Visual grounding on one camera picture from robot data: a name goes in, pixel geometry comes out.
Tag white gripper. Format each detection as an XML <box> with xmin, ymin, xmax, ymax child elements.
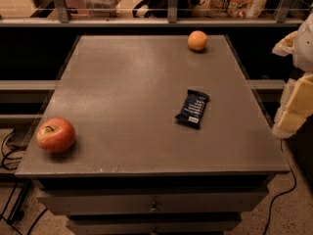
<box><xmin>272</xmin><ymin>14</ymin><xmax>313</xmax><ymax>139</ymax></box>

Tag orange fruit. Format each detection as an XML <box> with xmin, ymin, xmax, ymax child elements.
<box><xmin>188</xmin><ymin>30</ymin><xmax>207</xmax><ymax>51</ymax></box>

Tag red apple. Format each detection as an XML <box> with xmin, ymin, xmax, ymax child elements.
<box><xmin>36</xmin><ymin>117</ymin><xmax>75</xmax><ymax>153</ymax></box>

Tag colourful printed bag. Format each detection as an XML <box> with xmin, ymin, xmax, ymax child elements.
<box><xmin>206</xmin><ymin>0</ymin><xmax>267</xmax><ymax>19</ymax></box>

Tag dark blue snack bar wrapper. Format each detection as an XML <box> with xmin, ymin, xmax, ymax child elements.
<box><xmin>175</xmin><ymin>90</ymin><xmax>210</xmax><ymax>128</ymax></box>

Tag black bag on shelf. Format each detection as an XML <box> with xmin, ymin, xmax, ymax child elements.
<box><xmin>132</xmin><ymin>0</ymin><xmax>202</xmax><ymax>18</ymax></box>

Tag grey drawer cabinet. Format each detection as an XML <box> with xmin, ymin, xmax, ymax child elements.
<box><xmin>17</xmin><ymin>35</ymin><xmax>289</xmax><ymax>235</ymax></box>

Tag clear plastic container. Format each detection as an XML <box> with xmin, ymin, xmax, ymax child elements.
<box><xmin>83</xmin><ymin>0</ymin><xmax>121</xmax><ymax>18</ymax></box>

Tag black floor cable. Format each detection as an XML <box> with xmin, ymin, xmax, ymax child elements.
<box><xmin>262</xmin><ymin>140</ymin><xmax>297</xmax><ymax>235</ymax></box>

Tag black cables at left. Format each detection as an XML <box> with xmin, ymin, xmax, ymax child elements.
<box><xmin>0</xmin><ymin>120</ymin><xmax>49</xmax><ymax>235</ymax></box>

